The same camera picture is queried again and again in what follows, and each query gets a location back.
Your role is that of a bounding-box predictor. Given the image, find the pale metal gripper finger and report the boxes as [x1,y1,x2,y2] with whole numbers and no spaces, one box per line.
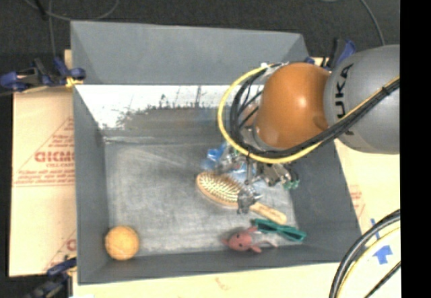
[248,188,265,205]
[236,192,251,215]

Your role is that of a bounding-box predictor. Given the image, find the wooden hairbrush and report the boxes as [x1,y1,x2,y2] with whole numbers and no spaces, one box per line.
[195,170,288,225]

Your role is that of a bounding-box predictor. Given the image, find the pink toy animal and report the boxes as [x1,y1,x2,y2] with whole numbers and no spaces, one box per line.
[221,226,279,254]

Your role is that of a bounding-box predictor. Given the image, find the teal sunglasses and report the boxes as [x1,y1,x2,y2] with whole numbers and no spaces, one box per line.
[251,217,308,244]

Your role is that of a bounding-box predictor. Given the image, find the blue clear plastic packet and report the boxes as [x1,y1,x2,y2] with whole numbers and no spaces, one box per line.
[201,141,264,184]

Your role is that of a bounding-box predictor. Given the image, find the grey metal bin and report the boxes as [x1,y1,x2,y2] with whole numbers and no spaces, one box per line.
[69,20,363,285]

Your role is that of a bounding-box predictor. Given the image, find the orange-yellow ball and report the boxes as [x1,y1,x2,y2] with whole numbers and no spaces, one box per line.
[104,225,141,262]

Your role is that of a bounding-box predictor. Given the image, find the pale board with red print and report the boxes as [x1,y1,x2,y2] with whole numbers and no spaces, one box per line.
[8,84,77,278]

